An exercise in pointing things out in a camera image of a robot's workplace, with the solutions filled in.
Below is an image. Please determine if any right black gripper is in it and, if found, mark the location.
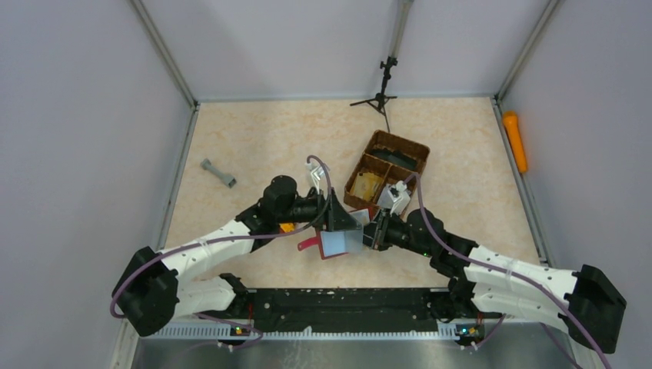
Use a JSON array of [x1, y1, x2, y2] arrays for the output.
[[350, 207, 434, 258]]

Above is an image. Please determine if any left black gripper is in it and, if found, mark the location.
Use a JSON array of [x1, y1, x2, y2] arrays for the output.
[[278, 187, 361, 232]]

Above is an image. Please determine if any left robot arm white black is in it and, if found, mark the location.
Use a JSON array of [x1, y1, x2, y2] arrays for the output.
[[110, 175, 363, 337]]

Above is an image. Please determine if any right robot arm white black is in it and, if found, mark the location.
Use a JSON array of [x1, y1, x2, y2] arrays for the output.
[[363, 210, 627, 354]]

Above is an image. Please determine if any light blue card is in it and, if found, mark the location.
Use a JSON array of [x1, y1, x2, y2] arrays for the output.
[[320, 209, 370, 259]]

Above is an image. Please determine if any gold card in basket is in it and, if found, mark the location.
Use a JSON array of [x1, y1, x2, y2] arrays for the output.
[[350, 171, 383, 201]]

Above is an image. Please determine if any yellow toy block car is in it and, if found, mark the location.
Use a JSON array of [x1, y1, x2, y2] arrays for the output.
[[279, 223, 296, 234]]

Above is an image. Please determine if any brown wicker divided basket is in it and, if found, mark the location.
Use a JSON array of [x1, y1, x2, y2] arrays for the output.
[[343, 130, 431, 213]]

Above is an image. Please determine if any black item in basket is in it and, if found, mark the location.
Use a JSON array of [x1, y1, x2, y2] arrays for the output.
[[370, 148, 417, 171]]

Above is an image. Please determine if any grey plastic connector piece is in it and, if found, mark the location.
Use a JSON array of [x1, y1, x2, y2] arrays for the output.
[[200, 158, 237, 188]]

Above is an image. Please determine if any black mini tripod stand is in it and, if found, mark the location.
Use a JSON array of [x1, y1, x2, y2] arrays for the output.
[[349, 56, 398, 133]]

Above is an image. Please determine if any orange flashlight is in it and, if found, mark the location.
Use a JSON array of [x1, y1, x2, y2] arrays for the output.
[[502, 111, 528, 174]]

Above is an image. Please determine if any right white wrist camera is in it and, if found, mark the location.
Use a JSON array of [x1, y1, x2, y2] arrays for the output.
[[377, 181, 411, 215]]

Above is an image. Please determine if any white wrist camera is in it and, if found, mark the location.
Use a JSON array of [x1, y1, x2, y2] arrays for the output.
[[304, 162, 329, 190], [377, 181, 411, 215]]

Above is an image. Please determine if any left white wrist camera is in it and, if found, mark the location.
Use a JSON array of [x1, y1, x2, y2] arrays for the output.
[[304, 162, 329, 190]]

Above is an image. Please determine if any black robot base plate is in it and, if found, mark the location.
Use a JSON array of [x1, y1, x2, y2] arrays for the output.
[[213, 288, 478, 333]]

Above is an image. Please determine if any white perforated cable duct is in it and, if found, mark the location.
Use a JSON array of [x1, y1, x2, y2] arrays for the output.
[[148, 322, 459, 341]]

